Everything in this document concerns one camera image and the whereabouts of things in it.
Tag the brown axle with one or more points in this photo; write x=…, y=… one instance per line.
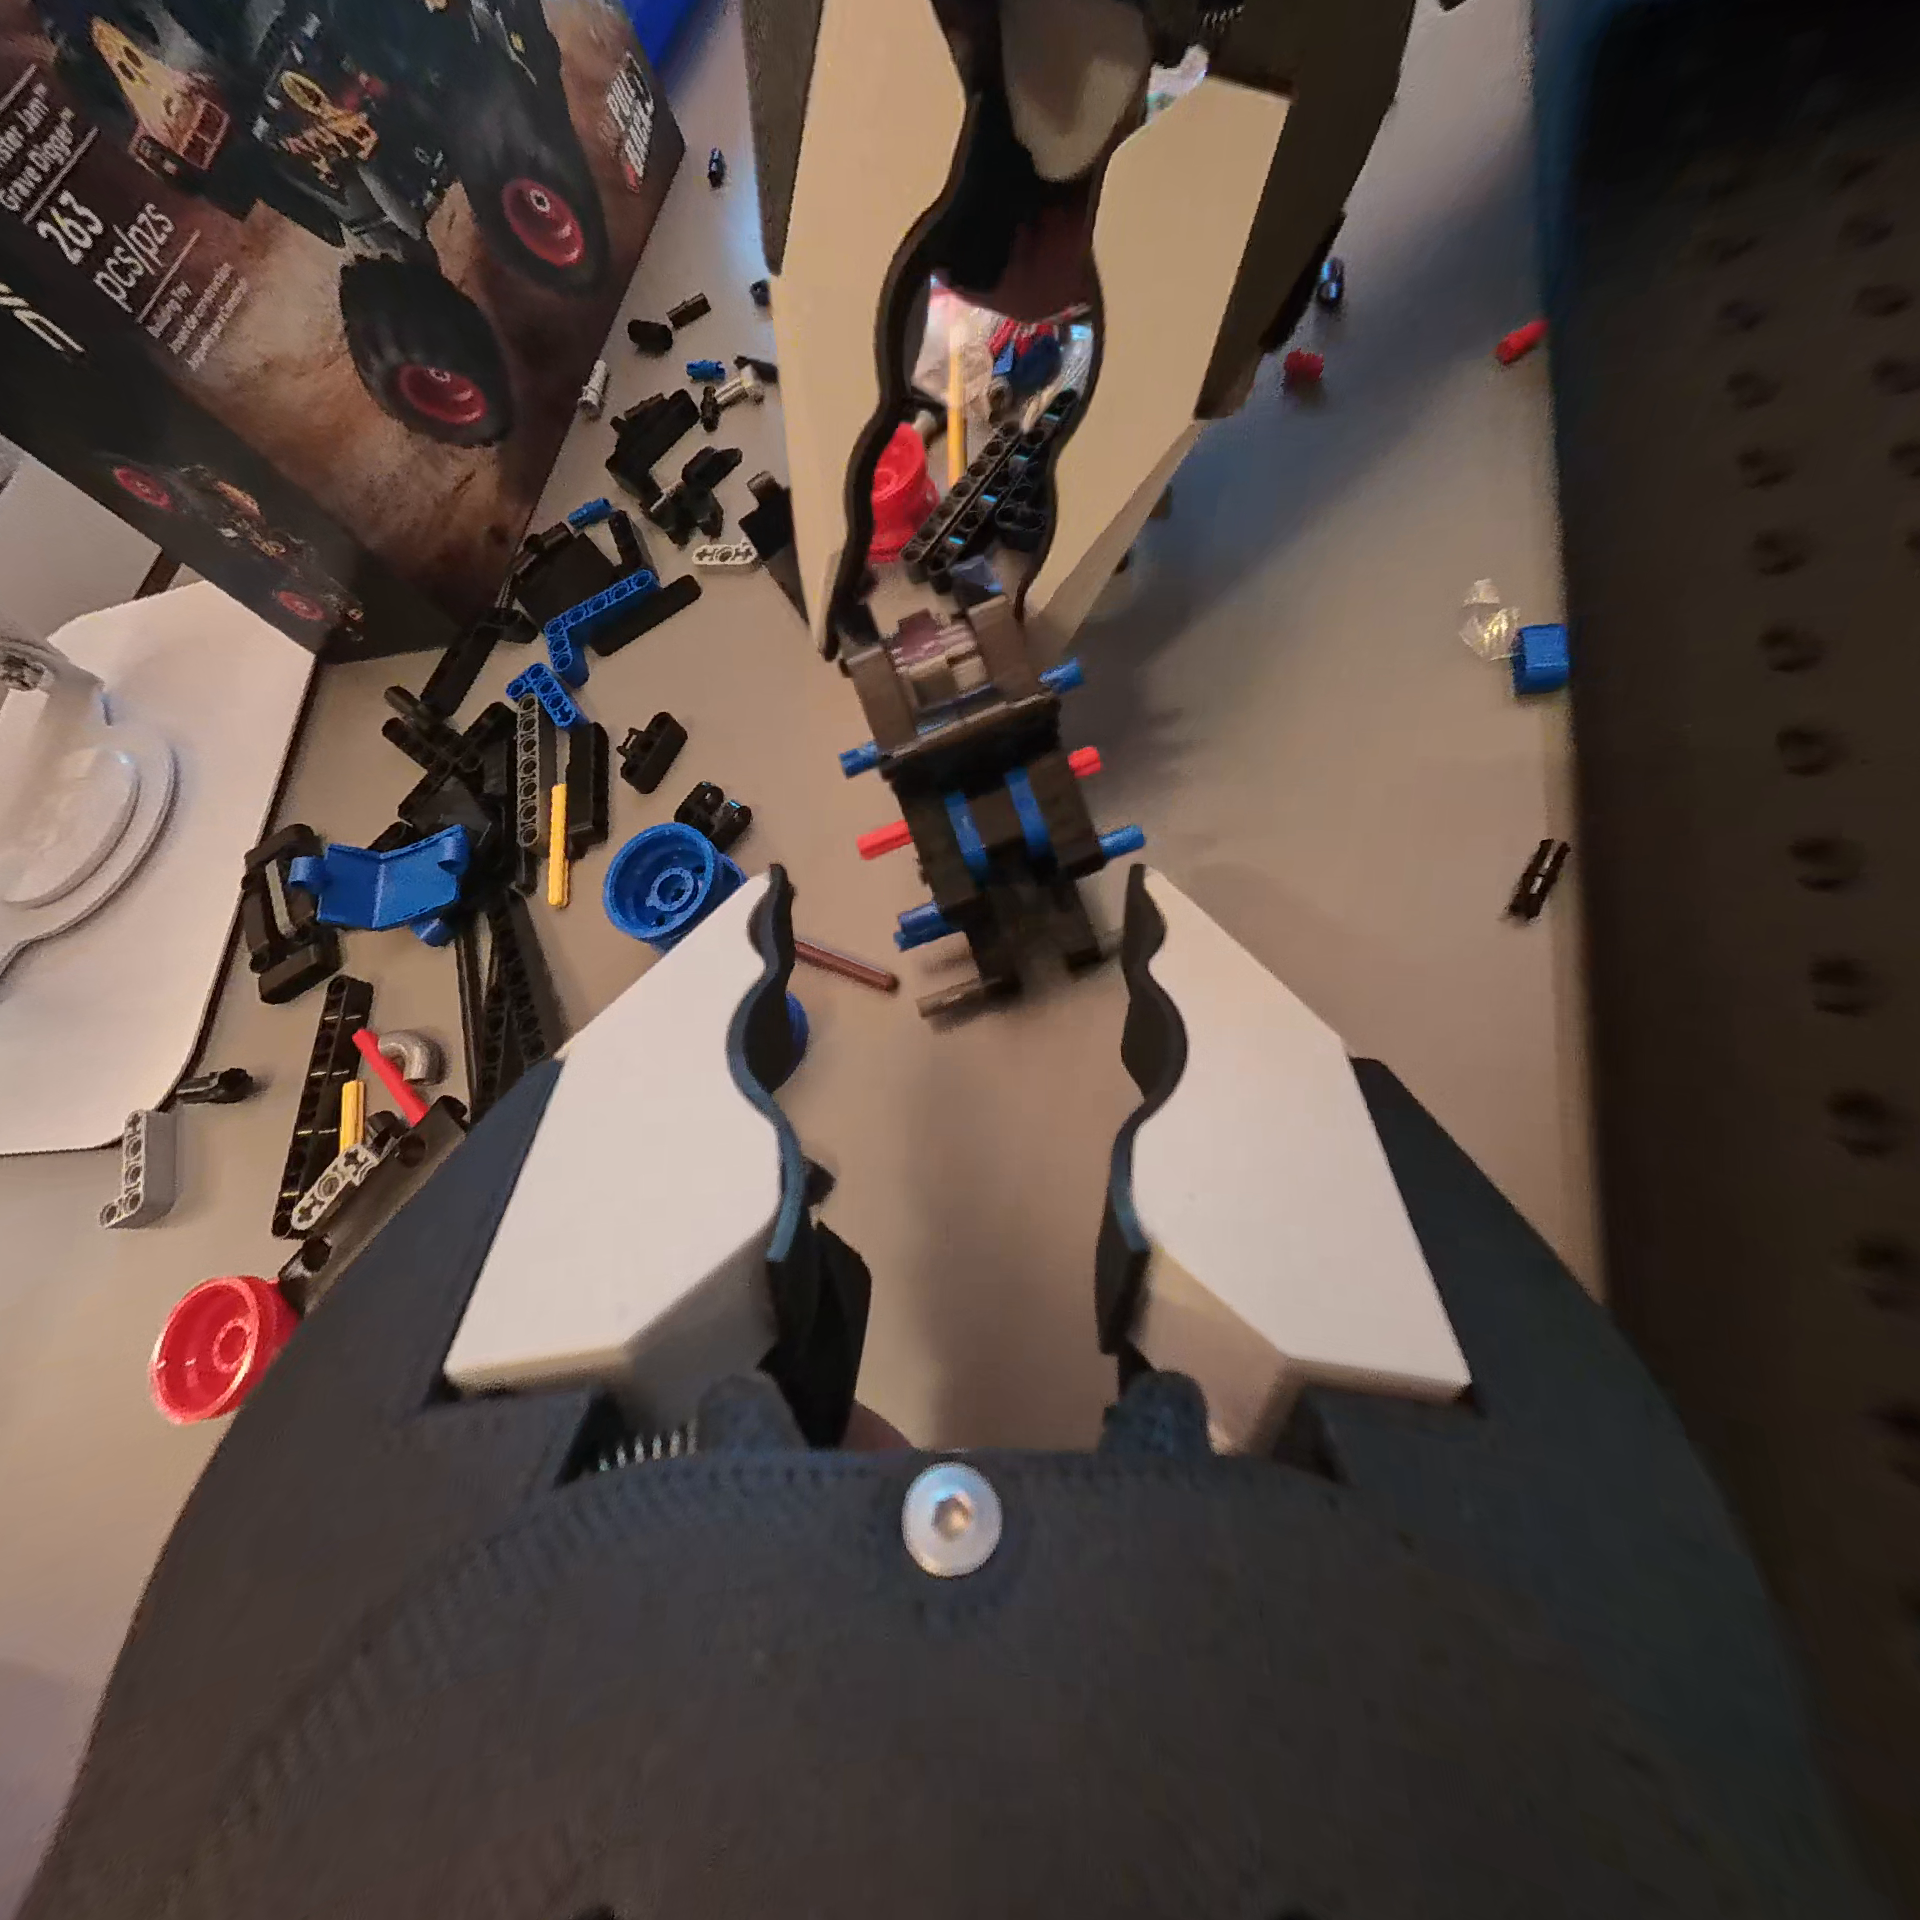
x=849, y=965

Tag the black square flat panel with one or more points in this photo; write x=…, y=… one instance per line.
x=579, y=562

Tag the black curved panel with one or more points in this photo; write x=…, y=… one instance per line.
x=391, y=1185

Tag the white rounded board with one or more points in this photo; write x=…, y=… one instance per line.
x=180, y=751

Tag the person's right hand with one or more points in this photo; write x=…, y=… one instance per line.
x=1035, y=255

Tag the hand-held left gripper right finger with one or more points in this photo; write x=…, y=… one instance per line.
x=1291, y=1200

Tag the yellow long axle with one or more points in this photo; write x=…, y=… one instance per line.
x=955, y=413

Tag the black cross connector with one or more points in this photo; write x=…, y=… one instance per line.
x=653, y=751

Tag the heap of black beams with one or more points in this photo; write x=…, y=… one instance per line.
x=451, y=720

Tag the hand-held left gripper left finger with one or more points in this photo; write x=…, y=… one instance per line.
x=630, y=1200

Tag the white small bushing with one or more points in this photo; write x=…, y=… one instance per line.
x=596, y=386

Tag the black rectangular frame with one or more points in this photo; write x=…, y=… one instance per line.
x=278, y=923

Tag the toy truck box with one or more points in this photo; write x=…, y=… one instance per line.
x=225, y=420

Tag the clear plastic parts bag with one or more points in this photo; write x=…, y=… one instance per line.
x=1021, y=344

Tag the blue wheel rim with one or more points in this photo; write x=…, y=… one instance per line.
x=789, y=1035
x=668, y=884

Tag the black sloped panel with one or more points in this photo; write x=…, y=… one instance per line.
x=772, y=524

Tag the grey white axle connector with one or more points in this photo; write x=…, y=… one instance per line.
x=733, y=391

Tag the light grey angle connector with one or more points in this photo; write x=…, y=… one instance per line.
x=733, y=554

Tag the clear plastic scrap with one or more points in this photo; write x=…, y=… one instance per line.
x=1484, y=619

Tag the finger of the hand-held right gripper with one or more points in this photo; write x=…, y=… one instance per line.
x=841, y=225
x=1185, y=270

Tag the silver curved piece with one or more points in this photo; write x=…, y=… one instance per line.
x=412, y=1054

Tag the black grey motor assembly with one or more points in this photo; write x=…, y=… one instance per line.
x=975, y=841

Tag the blue angle beam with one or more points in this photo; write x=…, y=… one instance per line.
x=600, y=609
x=541, y=691

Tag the light grey small connector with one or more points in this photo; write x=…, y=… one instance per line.
x=339, y=1185

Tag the black stubby pin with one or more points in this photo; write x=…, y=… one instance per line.
x=219, y=1083

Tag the red wheel rim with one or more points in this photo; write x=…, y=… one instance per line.
x=900, y=489
x=219, y=1351

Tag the red axle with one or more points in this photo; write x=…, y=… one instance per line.
x=391, y=1073

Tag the black small connector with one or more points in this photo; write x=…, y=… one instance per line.
x=716, y=811

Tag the long black holed beam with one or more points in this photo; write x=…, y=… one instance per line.
x=511, y=975

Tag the yellow short axle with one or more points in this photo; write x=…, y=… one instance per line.
x=351, y=1110

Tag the scattered red blue pins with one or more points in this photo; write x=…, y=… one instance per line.
x=1302, y=363

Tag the blue hinged fender panel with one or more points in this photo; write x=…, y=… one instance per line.
x=383, y=884

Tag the black straight beam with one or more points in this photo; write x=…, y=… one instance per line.
x=975, y=480
x=1004, y=524

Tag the red small pin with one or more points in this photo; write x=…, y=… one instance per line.
x=1519, y=343

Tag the black angled connector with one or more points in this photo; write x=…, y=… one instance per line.
x=699, y=489
x=653, y=435

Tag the grey desk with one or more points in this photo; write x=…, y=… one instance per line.
x=1350, y=751

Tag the dark grey holed beam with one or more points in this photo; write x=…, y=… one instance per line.
x=529, y=781

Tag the light grey short beam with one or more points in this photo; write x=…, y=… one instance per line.
x=142, y=1170

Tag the blue small connector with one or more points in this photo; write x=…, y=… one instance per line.
x=1540, y=656

